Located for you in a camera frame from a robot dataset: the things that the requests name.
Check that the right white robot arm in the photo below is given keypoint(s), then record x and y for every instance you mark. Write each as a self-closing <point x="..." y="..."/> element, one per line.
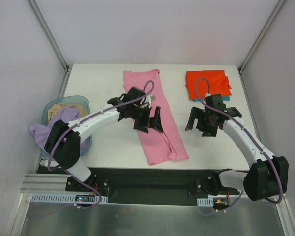
<point x="267" y="176"/>

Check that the right aluminium frame post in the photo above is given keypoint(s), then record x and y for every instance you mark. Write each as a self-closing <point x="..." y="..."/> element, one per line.
<point x="266" y="27"/>

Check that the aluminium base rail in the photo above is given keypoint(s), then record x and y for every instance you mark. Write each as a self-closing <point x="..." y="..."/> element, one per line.
<point x="39" y="182"/>

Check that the left white cable duct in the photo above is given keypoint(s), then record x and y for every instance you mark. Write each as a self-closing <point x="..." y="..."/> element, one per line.
<point x="67" y="198"/>

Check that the left aluminium frame post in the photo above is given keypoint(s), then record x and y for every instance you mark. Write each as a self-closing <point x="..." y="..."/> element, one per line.
<point x="42" y="22"/>

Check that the right white cable duct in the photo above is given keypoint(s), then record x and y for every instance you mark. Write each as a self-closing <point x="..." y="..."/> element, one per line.
<point x="205" y="202"/>

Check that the folded teal t shirt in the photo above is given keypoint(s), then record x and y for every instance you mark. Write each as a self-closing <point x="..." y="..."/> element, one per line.
<point x="225" y="98"/>

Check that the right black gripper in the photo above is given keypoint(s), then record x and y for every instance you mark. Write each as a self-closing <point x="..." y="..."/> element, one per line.
<point x="202" y="122"/>

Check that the pink t shirt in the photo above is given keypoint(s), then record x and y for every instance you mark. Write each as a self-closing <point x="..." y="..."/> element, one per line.
<point x="158" y="147"/>

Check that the aluminium frame post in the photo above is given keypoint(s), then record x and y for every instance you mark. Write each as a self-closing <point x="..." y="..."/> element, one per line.
<point x="42" y="22"/>
<point x="266" y="27"/>

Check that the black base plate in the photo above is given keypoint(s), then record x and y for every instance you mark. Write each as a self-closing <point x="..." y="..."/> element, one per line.
<point x="153" y="197"/>

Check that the lavender t shirt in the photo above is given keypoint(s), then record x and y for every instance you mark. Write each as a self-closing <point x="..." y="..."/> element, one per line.
<point x="41" y="132"/>

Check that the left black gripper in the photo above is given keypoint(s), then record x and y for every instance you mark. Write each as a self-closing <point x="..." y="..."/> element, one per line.
<point x="146" y="120"/>

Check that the white cable duct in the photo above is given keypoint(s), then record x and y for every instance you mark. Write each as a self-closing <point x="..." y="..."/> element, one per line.
<point x="205" y="202"/>
<point x="67" y="198"/>

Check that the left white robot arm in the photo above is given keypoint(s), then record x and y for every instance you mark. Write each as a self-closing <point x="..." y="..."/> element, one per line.
<point x="64" y="141"/>

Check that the teal plastic basket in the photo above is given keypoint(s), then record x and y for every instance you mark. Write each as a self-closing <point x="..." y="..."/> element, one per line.
<point x="69" y="100"/>

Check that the beige t shirt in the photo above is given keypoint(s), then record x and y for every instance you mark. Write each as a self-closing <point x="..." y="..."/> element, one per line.
<point x="56" y="108"/>

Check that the folded orange t shirt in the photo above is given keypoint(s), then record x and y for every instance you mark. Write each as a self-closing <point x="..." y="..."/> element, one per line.
<point x="212" y="81"/>

